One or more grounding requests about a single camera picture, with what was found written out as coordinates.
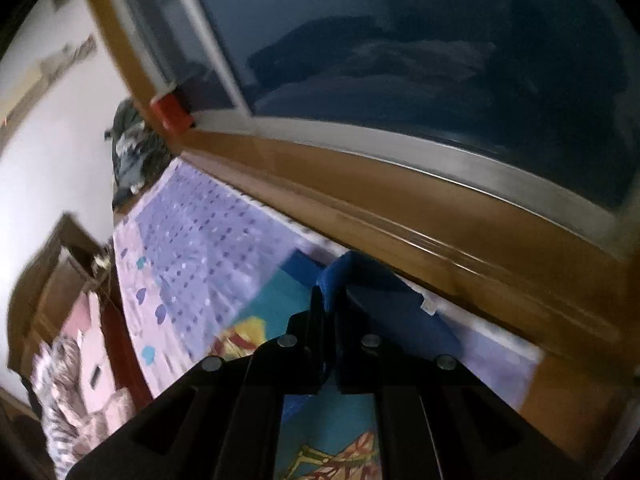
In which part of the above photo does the lilac dotted mat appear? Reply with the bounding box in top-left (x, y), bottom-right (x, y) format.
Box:
top-left (112, 157), bottom-right (546, 411)

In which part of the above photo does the window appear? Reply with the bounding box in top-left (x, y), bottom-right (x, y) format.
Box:
top-left (107, 0), bottom-right (640, 261)

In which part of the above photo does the colourful patterned blue cloth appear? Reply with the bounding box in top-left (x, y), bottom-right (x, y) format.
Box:
top-left (210, 250), bottom-right (463, 480)

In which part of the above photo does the red box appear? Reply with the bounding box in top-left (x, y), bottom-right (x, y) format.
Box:
top-left (150, 94), bottom-right (196, 133)

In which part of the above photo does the wooden furniture piece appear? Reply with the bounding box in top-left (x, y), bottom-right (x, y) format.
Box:
top-left (6, 212), bottom-right (118, 371)

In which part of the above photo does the dark grey garment pile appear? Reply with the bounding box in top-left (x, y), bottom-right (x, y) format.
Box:
top-left (104, 99), bottom-right (173, 208)

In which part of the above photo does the pink striped bedding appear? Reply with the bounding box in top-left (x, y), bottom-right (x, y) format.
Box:
top-left (30, 290), bottom-right (136, 480)

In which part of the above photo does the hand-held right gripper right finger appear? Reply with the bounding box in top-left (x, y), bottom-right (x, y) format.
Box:
top-left (334, 285), bottom-right (586, 480)

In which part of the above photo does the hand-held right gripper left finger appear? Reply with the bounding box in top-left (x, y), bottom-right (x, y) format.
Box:
top-left (65, 284), bottom-right (331, 480)

